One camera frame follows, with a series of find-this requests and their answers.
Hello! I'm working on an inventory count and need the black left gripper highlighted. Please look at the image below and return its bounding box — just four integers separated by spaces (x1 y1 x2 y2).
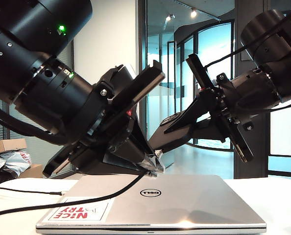
42 61 166 177

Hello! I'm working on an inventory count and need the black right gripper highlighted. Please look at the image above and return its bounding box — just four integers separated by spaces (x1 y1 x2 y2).
164 53 282 164

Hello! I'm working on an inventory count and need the black charging cable silver plug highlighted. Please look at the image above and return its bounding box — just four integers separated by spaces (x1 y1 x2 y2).
0 149 165 218

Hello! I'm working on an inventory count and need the black smartphone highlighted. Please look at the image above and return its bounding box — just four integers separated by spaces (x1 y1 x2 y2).
147 110 210 154

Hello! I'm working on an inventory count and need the silver Dell laptop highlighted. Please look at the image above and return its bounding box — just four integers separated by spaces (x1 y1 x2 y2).
36 174 267 235

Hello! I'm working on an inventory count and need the curved black framed glass partition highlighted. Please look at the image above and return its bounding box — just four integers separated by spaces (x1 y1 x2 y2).
174 21 235 153

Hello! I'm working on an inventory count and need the frosted glass window panel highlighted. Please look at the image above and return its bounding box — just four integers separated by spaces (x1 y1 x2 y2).
268 11 291 177

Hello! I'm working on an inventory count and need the white red Nice Try sticker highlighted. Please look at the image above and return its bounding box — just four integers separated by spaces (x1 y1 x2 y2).
42 196 117 224

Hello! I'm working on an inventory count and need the brown red cardboard box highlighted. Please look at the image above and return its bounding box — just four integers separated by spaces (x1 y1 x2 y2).
19 164 44 179

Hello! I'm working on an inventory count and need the black framed glass door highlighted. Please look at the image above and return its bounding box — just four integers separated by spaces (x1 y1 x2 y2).
138 0 177 176

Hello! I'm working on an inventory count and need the grey plastic mailing bag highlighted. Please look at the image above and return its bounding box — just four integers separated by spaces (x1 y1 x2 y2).
0 150 32 177

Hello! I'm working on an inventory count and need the small flat brown cardboard box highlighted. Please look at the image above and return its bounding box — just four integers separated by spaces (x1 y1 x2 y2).
0 139 28 155

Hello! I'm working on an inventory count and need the dark crumpled bag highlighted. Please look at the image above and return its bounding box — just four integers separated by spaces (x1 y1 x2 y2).
0 166 21 188

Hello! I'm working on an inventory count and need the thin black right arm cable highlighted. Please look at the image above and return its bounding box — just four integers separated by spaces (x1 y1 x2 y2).
204 0 291 68

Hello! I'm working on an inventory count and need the black sleeved left arm cable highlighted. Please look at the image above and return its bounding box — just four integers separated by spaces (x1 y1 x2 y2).
0 100 67 147

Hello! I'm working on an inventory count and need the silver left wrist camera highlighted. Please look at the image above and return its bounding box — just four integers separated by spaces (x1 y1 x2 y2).
124 64 139 81

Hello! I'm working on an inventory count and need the thin black laptop power cable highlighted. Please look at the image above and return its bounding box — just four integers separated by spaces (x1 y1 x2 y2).
0 186 63 196

